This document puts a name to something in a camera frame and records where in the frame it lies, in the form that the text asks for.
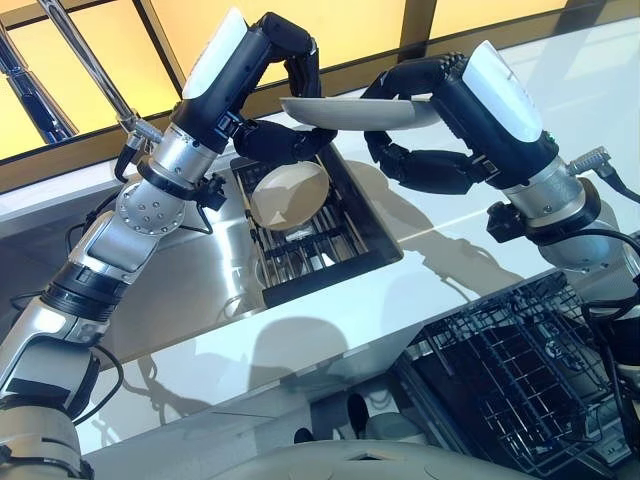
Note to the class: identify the white plate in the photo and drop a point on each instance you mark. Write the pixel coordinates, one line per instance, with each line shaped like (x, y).
(350, 112)

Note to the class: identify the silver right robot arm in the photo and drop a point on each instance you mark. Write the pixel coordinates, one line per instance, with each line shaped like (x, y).
(565, 210)

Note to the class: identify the stainless steel sink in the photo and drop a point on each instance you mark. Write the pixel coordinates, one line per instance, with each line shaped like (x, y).
(200, 265)

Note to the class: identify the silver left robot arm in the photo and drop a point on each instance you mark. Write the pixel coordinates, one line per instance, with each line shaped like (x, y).
(100, 260)

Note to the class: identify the chrome faucet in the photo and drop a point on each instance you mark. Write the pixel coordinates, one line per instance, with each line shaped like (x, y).
(87, 65)

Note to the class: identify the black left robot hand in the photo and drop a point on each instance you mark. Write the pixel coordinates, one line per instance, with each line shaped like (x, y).
(240, 65)

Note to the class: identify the black sink drying rack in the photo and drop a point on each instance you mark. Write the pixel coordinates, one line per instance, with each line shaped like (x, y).
(320, 235)

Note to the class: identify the beige plate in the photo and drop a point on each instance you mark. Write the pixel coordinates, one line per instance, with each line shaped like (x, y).
(289, 195)

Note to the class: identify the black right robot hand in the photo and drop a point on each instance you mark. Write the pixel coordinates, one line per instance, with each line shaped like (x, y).
(492, 95)

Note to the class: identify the grey robot torso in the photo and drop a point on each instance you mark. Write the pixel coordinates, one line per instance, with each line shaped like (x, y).
(350, 457)

